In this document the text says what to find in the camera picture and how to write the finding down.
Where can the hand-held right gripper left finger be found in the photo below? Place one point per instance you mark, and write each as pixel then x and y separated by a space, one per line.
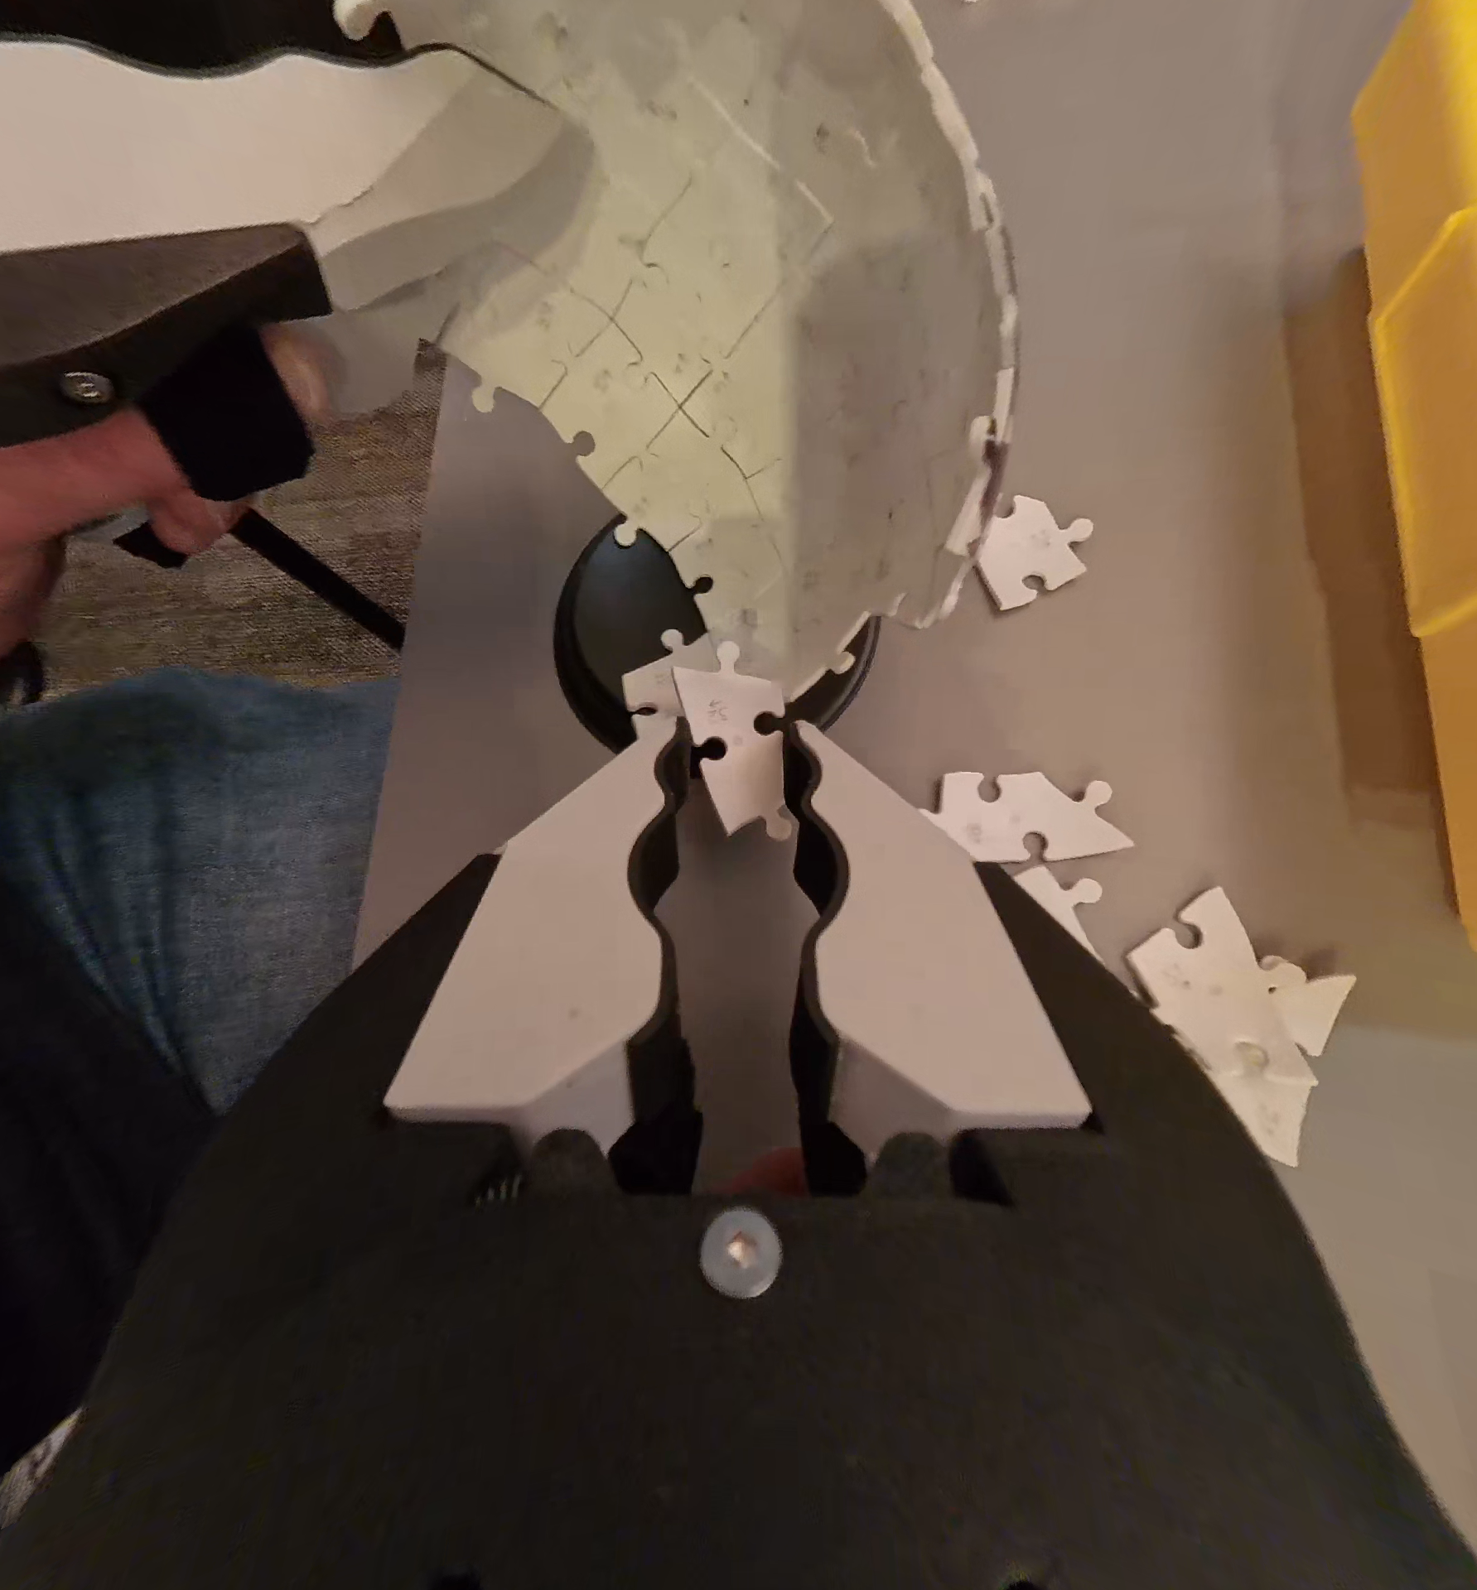
pixel 551 944

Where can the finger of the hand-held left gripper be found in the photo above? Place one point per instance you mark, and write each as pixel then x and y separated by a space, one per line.
pixel 167 148

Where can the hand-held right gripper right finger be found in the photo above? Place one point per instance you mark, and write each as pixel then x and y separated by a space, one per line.
pixel 936 969

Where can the white curved puzzle piece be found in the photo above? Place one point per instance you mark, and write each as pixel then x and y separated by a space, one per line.
pixel 1029 553
pixel 732 745

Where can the white puzzle pieces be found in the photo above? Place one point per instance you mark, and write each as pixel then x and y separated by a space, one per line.
pixel 1210 981

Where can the black round ball stand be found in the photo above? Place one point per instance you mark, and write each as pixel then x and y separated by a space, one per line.
pixel 601 621

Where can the partly built puzzle ball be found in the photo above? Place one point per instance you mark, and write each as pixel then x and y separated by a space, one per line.
pixel 739 310

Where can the yellow plastic bin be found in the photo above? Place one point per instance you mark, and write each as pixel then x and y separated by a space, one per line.
pixel 1458 497

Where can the black metal table leg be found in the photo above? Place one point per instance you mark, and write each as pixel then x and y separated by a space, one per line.
pixel 315 578

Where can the person's leg in jeans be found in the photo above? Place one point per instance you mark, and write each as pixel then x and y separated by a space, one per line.
pixel 191 845

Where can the person's dark shirt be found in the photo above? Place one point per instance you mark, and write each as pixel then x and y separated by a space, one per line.
pixel 43 1180

